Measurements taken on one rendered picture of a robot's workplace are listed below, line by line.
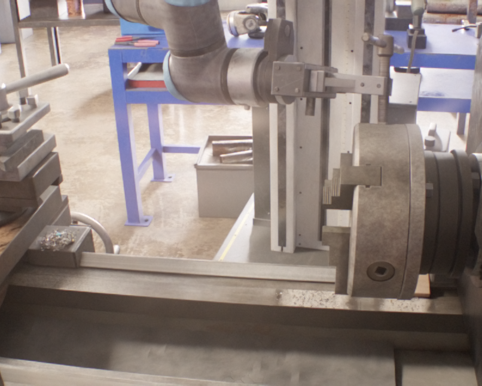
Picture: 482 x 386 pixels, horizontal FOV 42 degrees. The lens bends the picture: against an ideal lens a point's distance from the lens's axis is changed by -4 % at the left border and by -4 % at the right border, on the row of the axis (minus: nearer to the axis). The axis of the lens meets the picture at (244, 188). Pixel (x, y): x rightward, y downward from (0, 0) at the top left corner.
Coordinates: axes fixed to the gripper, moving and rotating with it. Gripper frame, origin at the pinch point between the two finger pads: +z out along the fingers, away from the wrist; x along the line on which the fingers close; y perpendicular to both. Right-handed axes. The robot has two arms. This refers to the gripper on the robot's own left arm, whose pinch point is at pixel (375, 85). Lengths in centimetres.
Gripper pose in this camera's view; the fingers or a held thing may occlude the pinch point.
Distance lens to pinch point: 93.7
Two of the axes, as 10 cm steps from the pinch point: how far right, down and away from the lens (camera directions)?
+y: -0.6, 9.9, 1.6
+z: 8.8, 1.3, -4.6
